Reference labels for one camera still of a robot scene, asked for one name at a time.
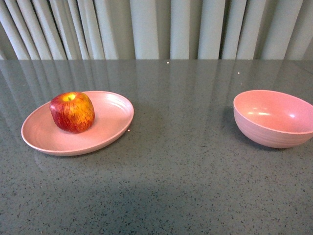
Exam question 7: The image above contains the pink bowl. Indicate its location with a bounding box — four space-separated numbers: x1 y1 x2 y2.
233 90 313 148

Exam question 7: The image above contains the pink plate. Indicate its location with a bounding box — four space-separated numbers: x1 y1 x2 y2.
21 91 134 156

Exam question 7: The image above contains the red yellow apple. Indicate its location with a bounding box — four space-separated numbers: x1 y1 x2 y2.
49 92 95 134

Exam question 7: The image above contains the white pleated curtain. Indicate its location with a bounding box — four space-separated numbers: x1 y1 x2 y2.
0 0 313 60

